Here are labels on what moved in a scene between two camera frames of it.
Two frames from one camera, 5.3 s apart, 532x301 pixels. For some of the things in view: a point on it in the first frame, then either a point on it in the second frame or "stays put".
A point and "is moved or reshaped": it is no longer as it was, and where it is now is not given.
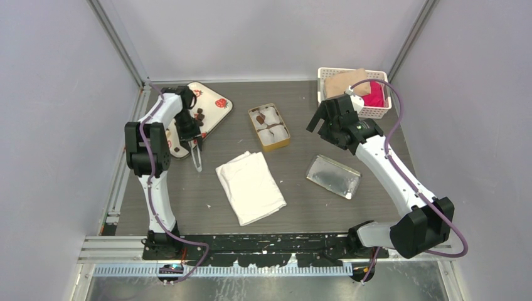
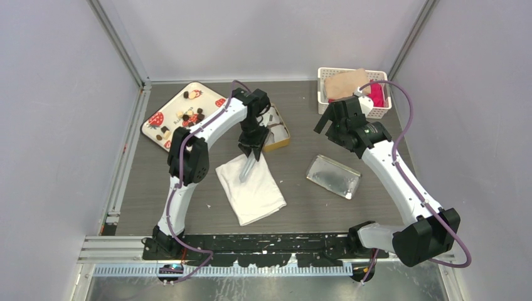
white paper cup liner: [280, 133] stays put
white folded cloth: [252, 189] stays put
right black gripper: [324, 133] stays put
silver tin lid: [334, 177] stays put
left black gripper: [195, 133] → [256, 144]
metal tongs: [198, 167] is moved or reshaped
